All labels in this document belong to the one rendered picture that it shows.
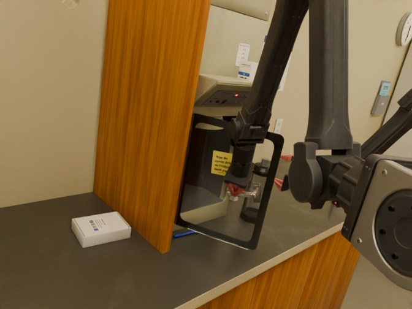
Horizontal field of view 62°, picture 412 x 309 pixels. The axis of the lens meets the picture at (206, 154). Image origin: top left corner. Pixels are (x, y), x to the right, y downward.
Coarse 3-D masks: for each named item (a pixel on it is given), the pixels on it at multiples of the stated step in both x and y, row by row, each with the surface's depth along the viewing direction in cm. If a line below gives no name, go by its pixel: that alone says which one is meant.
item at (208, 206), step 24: (216, 120) 105; (192, 144) 110; (216, 144) 107; (264, 144) 102; (192, 168) 112; (264, 168) 104; (192, 192) 114; (216, 192) 111; (264, 192) 106; (192, 216) 116; (216, 216) 113; (240, 216) 110; (264, 216) 108; (240, 240) 112
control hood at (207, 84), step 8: (200, 80) 102; (208, 80) 99; (216, 80) 97; (224, 80) 99; (232, 80) 103; (240, 80) 108; (200, 88) 102; (208, 88) 100; (216, 88) 100; (224, 88) 102; (232, 88) 104; (240, 88) 107; (248, 88) 109; (200, 96) 102; (208, 96) 104; (200, 104) 107
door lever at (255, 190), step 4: (256, 188) 106; (228, 192) 104; (244, 192) 103; (248, 192) 103; (252, 192) 107; (256, 192) 104; (240, 196) 103; (244, 196) 103; (248, 196) 102; (252, 196) 102
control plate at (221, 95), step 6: (222, 90) 103; (210, 96) 104; (216, 96) 105; (222, 96) 107; (228, 96) 109; (234, 96) 111; (240, 96) 113; (246, 96) 115; (204, 102) 106; (210, 102) 108; (228, 102) 114; (234, 102) 116
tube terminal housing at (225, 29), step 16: (208, 16) 102; (224, 16) 106; (240, 16) 110; (208, 32) 104; (224, 32) 108; (240, 32) 113; (256, 32) 118; (208, 48) 106; (224, 48) 110; (256, 48) 121; (208, 64) 108; (224, 64) 113; (208, 112) 116; (224, 112) 121
